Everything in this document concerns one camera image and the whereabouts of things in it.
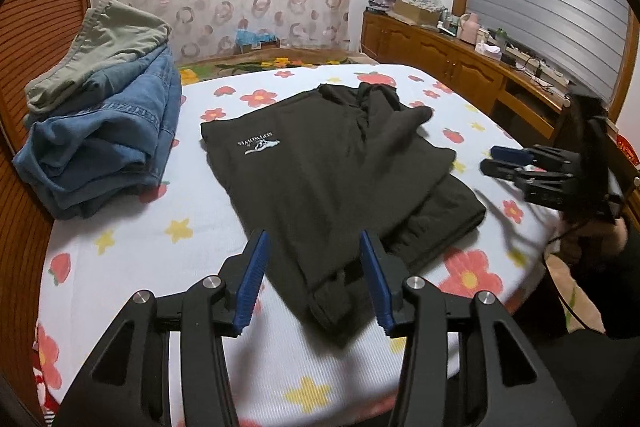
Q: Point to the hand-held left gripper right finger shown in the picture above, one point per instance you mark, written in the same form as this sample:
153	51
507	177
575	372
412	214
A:
377	287

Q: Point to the folded blue jeans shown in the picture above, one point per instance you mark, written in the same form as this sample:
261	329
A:
100	142

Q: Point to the person's dark clothing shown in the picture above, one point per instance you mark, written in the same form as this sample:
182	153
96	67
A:
600	382

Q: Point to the blue packet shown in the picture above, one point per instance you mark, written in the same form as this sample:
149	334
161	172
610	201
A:
250	39

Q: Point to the brown floral blanket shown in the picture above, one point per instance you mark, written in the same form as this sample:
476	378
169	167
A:
260	62

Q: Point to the white floral bed sheet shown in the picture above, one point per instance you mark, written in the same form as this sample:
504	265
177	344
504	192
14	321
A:
200	217

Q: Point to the folded khaki pants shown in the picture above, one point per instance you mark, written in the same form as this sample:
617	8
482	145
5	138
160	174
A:
100	42

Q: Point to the pink kettle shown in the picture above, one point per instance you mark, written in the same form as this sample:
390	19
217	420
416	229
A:
469	28

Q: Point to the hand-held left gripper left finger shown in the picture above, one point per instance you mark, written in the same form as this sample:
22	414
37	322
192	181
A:
252	282

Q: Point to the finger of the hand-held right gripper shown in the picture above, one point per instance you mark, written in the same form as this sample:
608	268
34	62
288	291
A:
495	168
505	153

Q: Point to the white power strip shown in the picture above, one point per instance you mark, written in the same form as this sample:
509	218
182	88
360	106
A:
530	59

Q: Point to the cardboard box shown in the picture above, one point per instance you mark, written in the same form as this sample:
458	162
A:
415	11

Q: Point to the wooden sideboard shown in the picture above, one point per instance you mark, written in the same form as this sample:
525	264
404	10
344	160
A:
440	52

